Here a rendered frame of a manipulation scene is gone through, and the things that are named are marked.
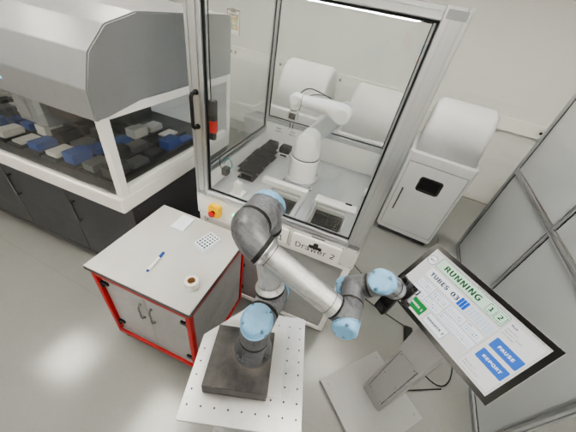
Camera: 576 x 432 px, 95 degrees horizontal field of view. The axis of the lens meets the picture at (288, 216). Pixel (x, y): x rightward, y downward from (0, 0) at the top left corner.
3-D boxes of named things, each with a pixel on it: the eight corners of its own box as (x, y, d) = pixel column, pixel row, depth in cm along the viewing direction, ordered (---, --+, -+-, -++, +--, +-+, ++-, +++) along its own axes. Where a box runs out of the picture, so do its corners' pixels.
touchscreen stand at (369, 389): (360, 464, 149) (463, 408, 85) (319, 381, 178) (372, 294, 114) (420, 419, 170) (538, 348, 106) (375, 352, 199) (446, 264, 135)
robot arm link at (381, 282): (363, 268, 83) (391, 265, 78) (375, 275, 91) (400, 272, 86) (365, 294, 79) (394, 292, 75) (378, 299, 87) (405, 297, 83)
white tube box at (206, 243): (204, 255, 149) (203, 249, 147) (194, 247, 152) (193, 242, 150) (220, 243, 158) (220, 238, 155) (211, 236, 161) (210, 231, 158)
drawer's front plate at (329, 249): (337, 264, 151) (342, 250, 144) (290, 246, 156) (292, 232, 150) (337, 261, 152) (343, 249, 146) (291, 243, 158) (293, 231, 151)
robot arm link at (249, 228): (224, 219, 67) (369, 335, 70) (244, 200, 76) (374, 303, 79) (208, 243, 75) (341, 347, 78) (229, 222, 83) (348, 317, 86)
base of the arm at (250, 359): (271, 369, 103) (273, 357, 97) (231, 367, 101) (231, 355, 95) (272, 332, 115) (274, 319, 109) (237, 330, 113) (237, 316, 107)
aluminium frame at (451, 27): (359, 253, 143) (476, 9, 77) (196, 192, 161) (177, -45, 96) (376, 175, 215) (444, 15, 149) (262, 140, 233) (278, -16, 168)
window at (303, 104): (348, 239, 143) (439, 21, 83) (209, 189, 158) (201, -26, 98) (348, 238, 143) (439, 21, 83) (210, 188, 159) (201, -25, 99)
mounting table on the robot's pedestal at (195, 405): (295, 445, 101) (301, 437, 93) (178, 428, 99) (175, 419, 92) (300, 331, 136) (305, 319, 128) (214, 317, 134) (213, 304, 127)
